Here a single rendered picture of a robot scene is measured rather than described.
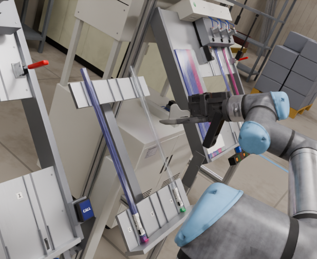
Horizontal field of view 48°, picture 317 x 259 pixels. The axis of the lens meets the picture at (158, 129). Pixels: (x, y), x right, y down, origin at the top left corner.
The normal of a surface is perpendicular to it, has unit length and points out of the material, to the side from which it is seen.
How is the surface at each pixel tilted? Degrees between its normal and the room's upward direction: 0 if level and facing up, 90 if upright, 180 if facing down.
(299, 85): 90
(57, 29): 90
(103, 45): 90
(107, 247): 0
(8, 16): 47
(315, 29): 90
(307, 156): 25
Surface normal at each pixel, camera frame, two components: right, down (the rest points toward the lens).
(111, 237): 0.34, -0.84
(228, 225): -0.04, -0.24
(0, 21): 0.79, -0.22
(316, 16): -0.55, 0.17
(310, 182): -0.08, -0.92
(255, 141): -0.41, 0.62
